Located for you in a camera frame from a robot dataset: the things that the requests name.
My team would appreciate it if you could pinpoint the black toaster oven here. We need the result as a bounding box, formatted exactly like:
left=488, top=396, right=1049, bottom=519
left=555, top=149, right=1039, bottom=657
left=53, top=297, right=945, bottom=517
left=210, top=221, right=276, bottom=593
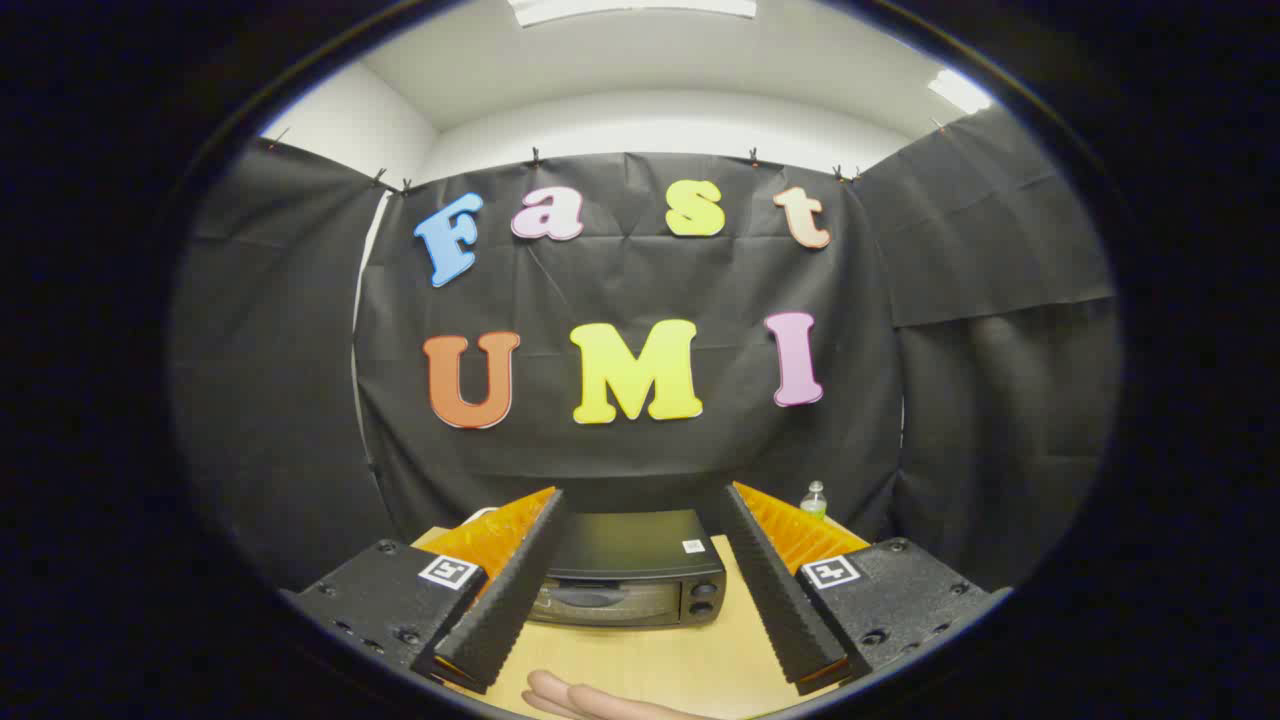
left=527, top=510, right=728, bottom=629

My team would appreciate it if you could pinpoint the ceiling light panel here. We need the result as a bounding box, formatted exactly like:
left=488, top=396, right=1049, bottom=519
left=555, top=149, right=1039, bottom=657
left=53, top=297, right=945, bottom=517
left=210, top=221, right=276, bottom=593
left=927, top=68, right=993, bottom=115

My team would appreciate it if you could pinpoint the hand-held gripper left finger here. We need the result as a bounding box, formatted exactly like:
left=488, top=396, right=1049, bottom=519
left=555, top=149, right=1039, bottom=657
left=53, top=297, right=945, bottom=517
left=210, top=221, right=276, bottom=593
left=280, top=487, right=567, bottom=696

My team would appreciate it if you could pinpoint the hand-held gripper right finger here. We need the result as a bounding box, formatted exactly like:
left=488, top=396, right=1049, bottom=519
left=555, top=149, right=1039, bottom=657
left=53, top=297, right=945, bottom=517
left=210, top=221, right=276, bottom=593
left=718, top=481, right=1013, bottom=697

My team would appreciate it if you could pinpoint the black backdrop cloth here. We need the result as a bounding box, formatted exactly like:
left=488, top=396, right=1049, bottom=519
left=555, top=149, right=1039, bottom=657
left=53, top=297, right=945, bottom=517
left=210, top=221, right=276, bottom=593
left=170, top=105, right=1121, bottom=591

